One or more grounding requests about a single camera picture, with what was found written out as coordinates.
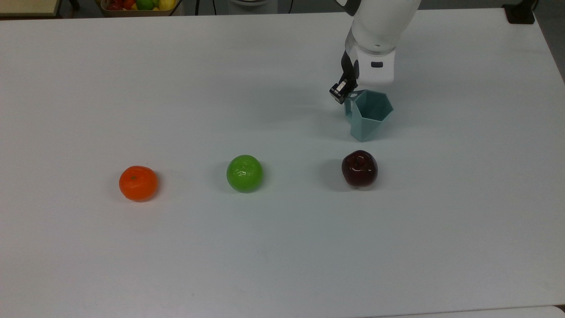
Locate dark red apple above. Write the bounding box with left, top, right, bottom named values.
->
left=341, top=150, right=379, bottom=188

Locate orange mandarin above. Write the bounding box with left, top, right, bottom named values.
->
left=119, top=166, right=158, bottom=202

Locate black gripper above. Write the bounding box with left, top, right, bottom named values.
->
left=329, top=50, right=359, bottom=105

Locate green apple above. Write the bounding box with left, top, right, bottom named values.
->
left=226, top=155, right=264, bottom=193

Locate teal hexagonal mug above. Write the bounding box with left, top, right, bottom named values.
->
left=344, top=90, right=394, bottom=142

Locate light wooden board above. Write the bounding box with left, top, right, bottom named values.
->
left=0, top=0, right=62, bottom=18

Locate brown fruit basket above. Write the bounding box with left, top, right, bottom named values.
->
left=100, top=0, right=182, bottom=17

